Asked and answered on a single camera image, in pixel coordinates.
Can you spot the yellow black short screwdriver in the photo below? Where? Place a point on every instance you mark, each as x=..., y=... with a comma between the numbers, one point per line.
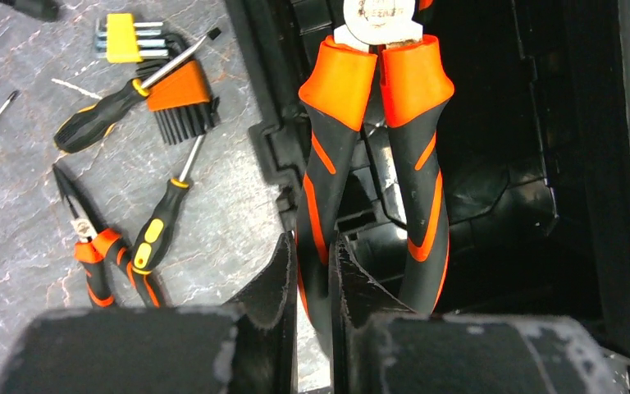
x=90, y=125

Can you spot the yellow hex key set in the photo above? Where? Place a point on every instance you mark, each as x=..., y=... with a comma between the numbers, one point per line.
x=122, y=39

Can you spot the black plastic toolbox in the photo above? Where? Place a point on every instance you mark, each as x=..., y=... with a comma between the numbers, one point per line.
x=534, y=148

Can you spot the orange black needle-nose pliers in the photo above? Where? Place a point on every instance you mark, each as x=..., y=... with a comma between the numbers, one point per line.
x=99, y=245

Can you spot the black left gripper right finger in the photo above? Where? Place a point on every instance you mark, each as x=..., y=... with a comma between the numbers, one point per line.
x=380, y=346

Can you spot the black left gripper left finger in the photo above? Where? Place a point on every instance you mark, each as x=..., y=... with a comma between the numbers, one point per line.
x=246, y=345

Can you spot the orange black combination pliers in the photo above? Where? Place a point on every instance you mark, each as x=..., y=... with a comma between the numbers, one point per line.
x=377, y=75

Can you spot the wire brush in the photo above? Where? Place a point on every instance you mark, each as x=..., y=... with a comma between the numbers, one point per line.
x=182, y=103

